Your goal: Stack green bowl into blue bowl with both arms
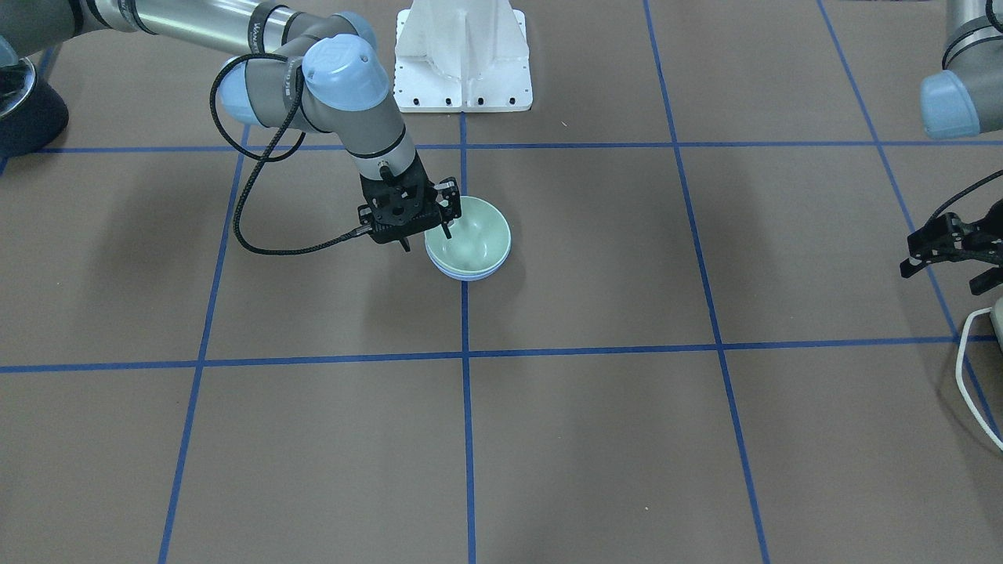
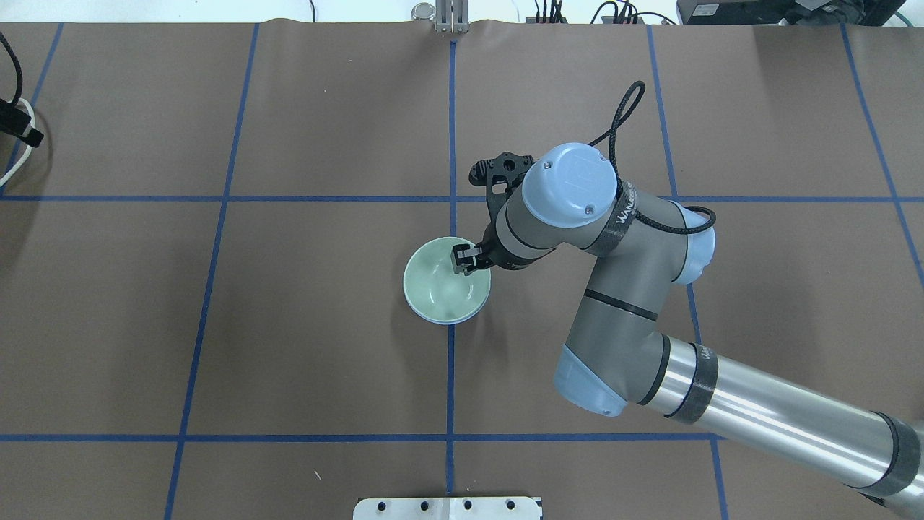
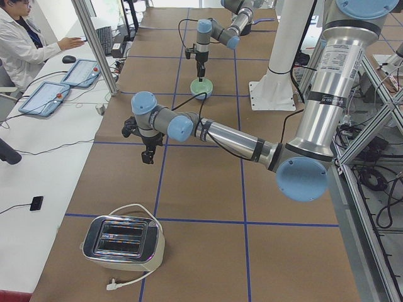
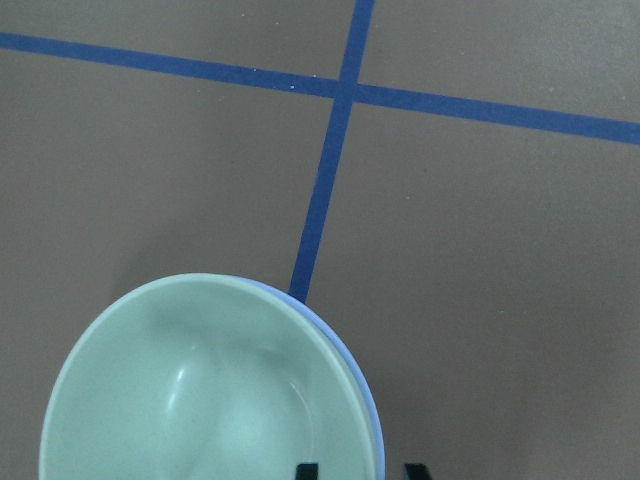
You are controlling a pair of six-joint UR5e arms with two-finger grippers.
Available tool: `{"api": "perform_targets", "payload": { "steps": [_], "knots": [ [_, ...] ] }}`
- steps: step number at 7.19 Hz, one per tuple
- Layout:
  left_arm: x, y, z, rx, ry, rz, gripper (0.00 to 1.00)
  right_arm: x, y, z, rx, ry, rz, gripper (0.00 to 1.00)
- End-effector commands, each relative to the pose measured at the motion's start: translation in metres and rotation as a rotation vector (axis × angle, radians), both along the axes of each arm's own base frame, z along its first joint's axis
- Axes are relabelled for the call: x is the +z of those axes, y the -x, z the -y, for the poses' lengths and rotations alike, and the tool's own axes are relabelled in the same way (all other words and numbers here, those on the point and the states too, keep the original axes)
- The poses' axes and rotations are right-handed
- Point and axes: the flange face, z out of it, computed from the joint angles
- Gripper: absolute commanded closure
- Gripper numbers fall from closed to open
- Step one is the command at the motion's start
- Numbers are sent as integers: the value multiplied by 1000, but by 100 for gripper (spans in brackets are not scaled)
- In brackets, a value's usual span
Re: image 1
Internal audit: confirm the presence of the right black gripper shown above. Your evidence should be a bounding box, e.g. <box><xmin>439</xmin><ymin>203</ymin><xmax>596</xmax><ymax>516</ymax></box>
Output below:
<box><xmin>357</xmin><ymin>156</ymin><xmax>462</xmax><ymax>253</ymax></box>

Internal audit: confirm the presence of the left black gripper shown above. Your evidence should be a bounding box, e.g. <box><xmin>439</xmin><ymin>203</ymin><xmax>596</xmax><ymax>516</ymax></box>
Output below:
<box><xmin>900</xmin><ymin>213</ymin><xmax>1003</xmax><ymax>296</ymax></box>

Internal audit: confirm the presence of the green bowl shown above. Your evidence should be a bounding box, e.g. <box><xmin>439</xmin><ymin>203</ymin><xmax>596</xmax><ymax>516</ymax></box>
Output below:
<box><xmin>424</xmin><ymin>196</ymin><xmax>512</xmax><ymax>270</ymax></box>

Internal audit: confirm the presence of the blue bowl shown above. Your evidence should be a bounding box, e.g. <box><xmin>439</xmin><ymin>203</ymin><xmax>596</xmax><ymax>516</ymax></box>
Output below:
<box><xmin>426</xmin><ymin>250</ymin><xmax>511</xmax><ymax>282</ymax></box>

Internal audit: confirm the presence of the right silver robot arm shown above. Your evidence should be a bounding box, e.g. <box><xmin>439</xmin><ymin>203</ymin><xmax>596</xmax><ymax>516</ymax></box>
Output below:
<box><xmin>1</xmin><ymin>1</ymin><xmax>462</xmax><ymax>255</ymax></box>

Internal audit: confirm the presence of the cream white toaster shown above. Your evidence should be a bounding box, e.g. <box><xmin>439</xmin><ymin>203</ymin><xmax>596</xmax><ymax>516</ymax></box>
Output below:
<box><xmin>989</xmin><ymin>297</ymin><xmax>1003</xmax><ymax>351</ymax></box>

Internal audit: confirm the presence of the dark blue saucepan with lid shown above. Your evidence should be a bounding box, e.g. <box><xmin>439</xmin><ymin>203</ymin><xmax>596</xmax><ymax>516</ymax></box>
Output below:
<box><xmin>1</xmin><ymin>39</ymin><xmax>69</xmax><ymax>158</ymax></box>

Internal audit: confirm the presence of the white toaster power cord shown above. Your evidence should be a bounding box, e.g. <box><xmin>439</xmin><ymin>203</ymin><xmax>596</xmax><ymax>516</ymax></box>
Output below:
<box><xmin>956</xmin><ymin>307</ymin><xmax>1003</xmax><ymax>452</ymax></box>

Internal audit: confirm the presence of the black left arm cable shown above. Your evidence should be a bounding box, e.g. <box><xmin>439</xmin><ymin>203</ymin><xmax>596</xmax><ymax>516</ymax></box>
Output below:
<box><xmin>931</xmin><ymin>169</ymin><xmax>1003</xmax><ymax>223</ymax></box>

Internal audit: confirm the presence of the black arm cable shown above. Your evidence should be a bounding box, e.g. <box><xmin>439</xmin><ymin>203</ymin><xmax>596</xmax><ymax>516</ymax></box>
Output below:
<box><xmin>931</xmin><ymin>169</ymin><xmax>1003</xmax><ymax>223</ymax></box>
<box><xmin>208</xmin><ymin>52</ymin><xmax>374</xmax><ymax>258</ymax></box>

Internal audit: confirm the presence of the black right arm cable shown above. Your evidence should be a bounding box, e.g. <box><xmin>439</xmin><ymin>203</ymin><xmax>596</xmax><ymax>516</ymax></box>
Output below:
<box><xmin>208</xmin><ymin>52</ymin><xmax>374</xmax><ymax>258</ymax></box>

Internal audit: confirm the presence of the white central pedestal column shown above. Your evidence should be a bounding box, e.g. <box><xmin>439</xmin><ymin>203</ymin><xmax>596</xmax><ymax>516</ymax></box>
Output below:
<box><xmin>392</xmin><ymin>1</ymin><xmax>534</xmax><ymax>114</ymax></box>

